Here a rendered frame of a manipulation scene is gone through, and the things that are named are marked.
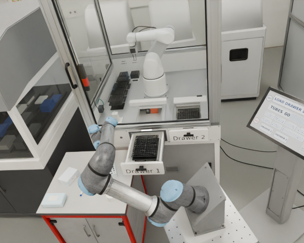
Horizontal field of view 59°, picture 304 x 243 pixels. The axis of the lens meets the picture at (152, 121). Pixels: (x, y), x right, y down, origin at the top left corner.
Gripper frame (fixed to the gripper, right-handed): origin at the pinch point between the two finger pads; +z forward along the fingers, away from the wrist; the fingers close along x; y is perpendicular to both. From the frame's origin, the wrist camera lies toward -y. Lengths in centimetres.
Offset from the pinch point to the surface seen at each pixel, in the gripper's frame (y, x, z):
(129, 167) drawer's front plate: 17.2, 15.1, -5.4
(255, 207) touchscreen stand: 25, 113, 81
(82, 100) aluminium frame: -26.0, -3.5, -40.8
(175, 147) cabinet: -5, 55, 11
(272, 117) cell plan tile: 29, 113, -22
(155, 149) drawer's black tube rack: 7.7, 36.4, -5.8
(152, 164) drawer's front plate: 23.0, 30.4, -7.6
